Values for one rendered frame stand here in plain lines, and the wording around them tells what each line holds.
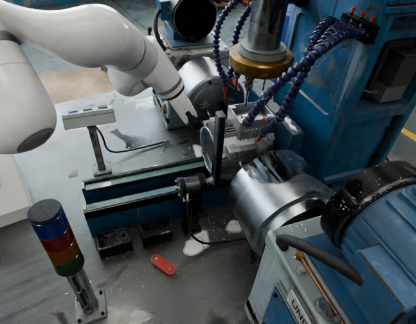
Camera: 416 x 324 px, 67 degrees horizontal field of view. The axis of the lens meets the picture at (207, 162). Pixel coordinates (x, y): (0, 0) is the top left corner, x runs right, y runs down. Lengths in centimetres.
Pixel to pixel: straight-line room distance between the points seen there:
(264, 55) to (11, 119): 61
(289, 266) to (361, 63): 53
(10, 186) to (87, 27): 80
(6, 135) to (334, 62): 81
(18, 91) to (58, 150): 99
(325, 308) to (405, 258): 17
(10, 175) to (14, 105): 73
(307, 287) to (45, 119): 50
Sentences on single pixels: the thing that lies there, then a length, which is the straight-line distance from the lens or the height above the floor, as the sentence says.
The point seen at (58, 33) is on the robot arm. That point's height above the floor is 152.
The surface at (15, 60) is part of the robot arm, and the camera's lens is 53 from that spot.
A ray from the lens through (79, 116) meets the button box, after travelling 116.
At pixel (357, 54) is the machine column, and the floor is 138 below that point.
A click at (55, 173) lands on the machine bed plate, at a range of 137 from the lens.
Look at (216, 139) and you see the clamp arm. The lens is 83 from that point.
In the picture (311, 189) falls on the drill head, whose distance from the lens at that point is 76.
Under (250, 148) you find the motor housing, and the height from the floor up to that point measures 106.
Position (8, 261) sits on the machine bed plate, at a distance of 116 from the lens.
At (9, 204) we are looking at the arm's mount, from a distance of 121.
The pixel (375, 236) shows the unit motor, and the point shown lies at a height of 131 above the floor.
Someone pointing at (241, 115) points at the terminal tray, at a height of 113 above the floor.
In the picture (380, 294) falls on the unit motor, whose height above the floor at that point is 130.
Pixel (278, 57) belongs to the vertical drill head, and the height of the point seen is 135.
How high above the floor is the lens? 168
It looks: 42 degrees down
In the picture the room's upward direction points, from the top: 3 degrees clockwise
